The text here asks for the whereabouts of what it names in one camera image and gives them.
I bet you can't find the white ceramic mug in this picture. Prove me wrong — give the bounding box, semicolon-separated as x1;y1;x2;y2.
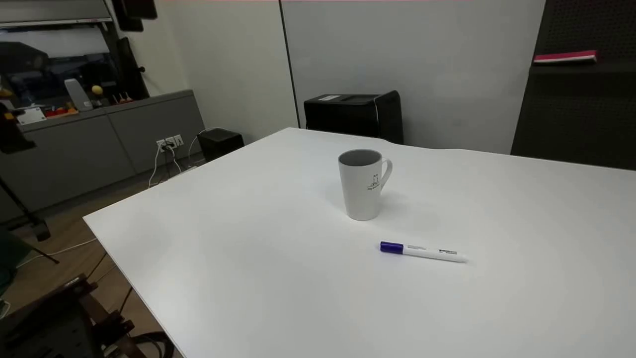
339;149;394;221

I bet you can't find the white marker blue cap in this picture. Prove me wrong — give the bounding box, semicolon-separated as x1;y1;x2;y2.
381;241;468;265

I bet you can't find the small black floor box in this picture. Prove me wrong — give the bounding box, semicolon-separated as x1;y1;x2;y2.
198;129;245;161

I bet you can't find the grey low cabinet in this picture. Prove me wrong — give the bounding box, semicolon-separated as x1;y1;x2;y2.
0;90;206;211

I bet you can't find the white bottle on cabinet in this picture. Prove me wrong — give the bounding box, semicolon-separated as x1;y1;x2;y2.
65;78;92;111

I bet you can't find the black shelving unit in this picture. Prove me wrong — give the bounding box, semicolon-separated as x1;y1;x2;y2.
512;0;636;169

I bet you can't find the pink book on shelf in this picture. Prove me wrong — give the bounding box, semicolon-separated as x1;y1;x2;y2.
534;50;599;64

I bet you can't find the black box by wall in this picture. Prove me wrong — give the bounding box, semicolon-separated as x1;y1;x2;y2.
305;90;404;143

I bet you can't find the white wall power outlet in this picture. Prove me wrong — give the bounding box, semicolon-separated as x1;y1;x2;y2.
156;133;186;149

